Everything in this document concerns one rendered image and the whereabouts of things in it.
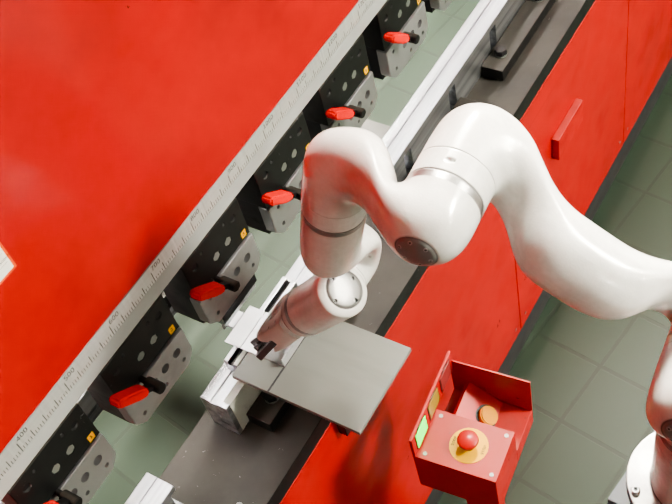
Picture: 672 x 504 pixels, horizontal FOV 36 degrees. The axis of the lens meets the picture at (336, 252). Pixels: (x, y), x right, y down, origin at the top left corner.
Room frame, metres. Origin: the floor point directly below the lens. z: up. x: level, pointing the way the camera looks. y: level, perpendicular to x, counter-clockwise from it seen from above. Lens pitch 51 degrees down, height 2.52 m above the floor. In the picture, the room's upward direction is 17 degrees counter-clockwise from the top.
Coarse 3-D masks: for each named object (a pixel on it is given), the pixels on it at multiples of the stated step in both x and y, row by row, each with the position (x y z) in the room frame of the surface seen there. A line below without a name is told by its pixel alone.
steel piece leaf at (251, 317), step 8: (248, 312) 1.17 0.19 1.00; (256, 312) 1.17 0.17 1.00; (264, 312) 1.16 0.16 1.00; (240, 320) 1.16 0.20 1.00; (248, 320) 1.15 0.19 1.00; (256, 320) 1.15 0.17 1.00; (240, 328) 1.14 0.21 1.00; (248, 328) 1.14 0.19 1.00; (232, 336) 1.13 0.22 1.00; (240, 336) 1.12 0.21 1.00; (232, 344) 1.11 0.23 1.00; (240, 344) 1.11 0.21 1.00
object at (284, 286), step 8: (280, 280) 1.22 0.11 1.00; (280, 288) 1.21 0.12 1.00; (288, 288) 1.20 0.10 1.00; (272, 296) 1.19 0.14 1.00; (280, 296) 1.19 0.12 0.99; (264, 304) 1.18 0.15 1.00; (272, 304) 1.18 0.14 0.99; (232, 352) 1.10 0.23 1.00; (240, 352) 1.10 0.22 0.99; (224, 360) 1.09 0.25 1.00; (232, 360) 1.09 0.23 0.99; (232, 368) 1.08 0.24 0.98
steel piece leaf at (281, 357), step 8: (264, 320) 1.14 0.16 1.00; (256, 328) 1.13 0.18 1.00; (248, 336) 1.12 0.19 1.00; (248, 344) 1.10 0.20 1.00; (296, 344) 1.07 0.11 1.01; (256, 352) 1.08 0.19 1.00; (272, 352) 1.07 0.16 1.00; (280, 352) 1.06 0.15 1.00; (288, 352) 1.05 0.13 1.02; (272, 360) 1.05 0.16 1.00; (280, 360) 1.05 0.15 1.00; (288, 360) 1.04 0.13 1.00
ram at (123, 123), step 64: (0, 0) 0.99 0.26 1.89; (64, 0) 1.04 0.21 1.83; (128, 0) 1.10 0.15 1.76; (192, 0) 1.17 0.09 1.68; (256, 0) 1.26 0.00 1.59; (320, 0) 1.36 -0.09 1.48; (384, 0) 1.48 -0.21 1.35; (0, 64) 0.96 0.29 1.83; (64, 64) 1.01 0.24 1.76; (128, 64) 1.07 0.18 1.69; (192, 64) 1.15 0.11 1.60; (256, 64) 1.23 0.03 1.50; (0, 128) 0.93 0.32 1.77; (64, 128) 0.98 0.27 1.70; (128, 128) 1.04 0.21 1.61; (192, 128) 1.11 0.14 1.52; (256, 128) 1.20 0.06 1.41; (0, 192) 0.90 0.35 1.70; (64, 192) 0.95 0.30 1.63; (128, 192) 1.01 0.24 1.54; (192, 192) 1.08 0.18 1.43; (64, 256) 0.92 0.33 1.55; (128, 256) 0.98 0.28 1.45; (0, 320) 0.84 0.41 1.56; (64, 320) 0.88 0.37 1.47; (128, 320) 0.94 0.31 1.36; (0, 384) 0.80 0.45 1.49; (0, 448) 0.76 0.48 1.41
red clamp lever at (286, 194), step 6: (270, 192) 1.15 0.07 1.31; (276, 192) 1.16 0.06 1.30; (282, 192) 1.16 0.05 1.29; (288, 192) 1.16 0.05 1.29; (294, 192) 1.17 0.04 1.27; (300, 192) 1.17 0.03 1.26; (264, 198) 1.14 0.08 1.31; (270, 198) 1.13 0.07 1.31; (276, 198) 1.14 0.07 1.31; (282, 198) 1.15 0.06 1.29; (288, 198) 1.15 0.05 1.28; (300, 198) 1.17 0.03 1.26; (270, 204) 1.13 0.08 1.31; (276, 204) 1.14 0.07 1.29
